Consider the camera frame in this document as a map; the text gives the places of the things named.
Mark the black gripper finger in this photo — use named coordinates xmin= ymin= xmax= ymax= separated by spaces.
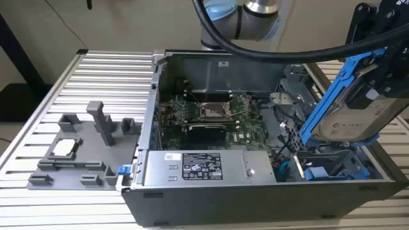
xmin=346 ymin=2 xmax=377 ymax=46
xmin=372 ymin=39 xmax=409 ymax=99

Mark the hard disk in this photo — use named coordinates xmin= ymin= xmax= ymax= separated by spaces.
xmin=298 ymin=46 xmax=409 ymax=154

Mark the black disk wire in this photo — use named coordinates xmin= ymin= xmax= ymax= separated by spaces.
xmin=278 ymin=122 xmax=300 ymax=155
xmin=273 ymin=104 xmax=306 ymax=126

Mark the grey metal disk bay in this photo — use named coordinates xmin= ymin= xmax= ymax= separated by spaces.
xmin=269 ymin=64 xmax=333 ymax=154

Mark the blue disk carrier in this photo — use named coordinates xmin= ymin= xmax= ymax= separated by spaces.
xmin=302 ymin=166 xmax=373 ymax=181

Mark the locking lever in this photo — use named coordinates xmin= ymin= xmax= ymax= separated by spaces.
xmin=229 ymin=94 xmax=253 ymax=106

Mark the green motherboard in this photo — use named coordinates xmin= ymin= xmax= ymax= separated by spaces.
xmin=157 ymin=93 xmax=272 ymax=151

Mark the CPU socket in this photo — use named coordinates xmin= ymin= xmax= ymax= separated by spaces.
xmin=195 ymin=102 xmax=235 ymax=120

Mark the black graphics card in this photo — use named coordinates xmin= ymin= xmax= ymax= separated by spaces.
xmin=185 ymin=123 xmax=228 ymax=145

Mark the black open PC case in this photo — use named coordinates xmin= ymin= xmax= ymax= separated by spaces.
xmin=120 ymin=49 xmax=408 ymax=227

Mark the silver power supply unit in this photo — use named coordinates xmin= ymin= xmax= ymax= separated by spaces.
xmin=141 ymin=150 xmax=277 ymax=186

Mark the grey parts rack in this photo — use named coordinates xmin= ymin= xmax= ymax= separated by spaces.
xmin=28 ymin=101 xmax=144 ymax=191

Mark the silver CPU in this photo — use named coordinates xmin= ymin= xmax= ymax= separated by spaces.
xmin=52 ymin=139 xmax=79 ymax=156

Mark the blue data wire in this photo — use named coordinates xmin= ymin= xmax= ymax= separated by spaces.
xmin=276 ymin=159 xmax=292 ymax=182

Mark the black desk frame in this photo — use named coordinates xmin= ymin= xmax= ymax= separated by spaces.
xmin=0 ymin=13 xmax=53 ymax=123

